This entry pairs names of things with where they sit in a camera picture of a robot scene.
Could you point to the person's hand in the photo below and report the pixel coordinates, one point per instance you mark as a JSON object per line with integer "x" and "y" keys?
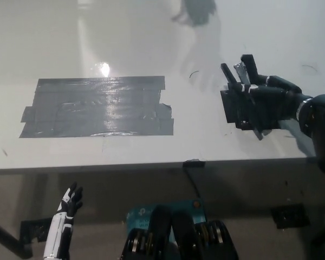
{"x": 197, "y": 12}

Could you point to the grey duct tape patch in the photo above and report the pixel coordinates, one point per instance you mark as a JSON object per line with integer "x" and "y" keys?
{"x": 103, "y": 107}

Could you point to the black floor tape patch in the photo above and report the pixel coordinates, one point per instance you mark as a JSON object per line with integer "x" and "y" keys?
{"x": 289, "y": 216}
{"x": 32, "y": 230}

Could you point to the black robot torso blocks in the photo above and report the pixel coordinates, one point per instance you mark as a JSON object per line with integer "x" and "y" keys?
{"x": 181, "y": 238}

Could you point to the teal router box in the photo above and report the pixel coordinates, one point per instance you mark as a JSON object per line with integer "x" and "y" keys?
{"x": 140, "y": 215}

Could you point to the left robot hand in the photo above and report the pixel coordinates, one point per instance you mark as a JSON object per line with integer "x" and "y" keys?
{"x": 58, "y": 230}

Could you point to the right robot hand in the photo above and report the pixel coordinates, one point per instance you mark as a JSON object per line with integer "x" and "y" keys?
{"x": 270, "y": 100}

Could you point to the small black tape piece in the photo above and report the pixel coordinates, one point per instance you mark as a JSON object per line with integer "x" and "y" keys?
{"x": 194, "y": 163}

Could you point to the black desk frame bar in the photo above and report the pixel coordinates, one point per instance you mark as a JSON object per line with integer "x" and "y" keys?
{"x": 8, "y": 239}

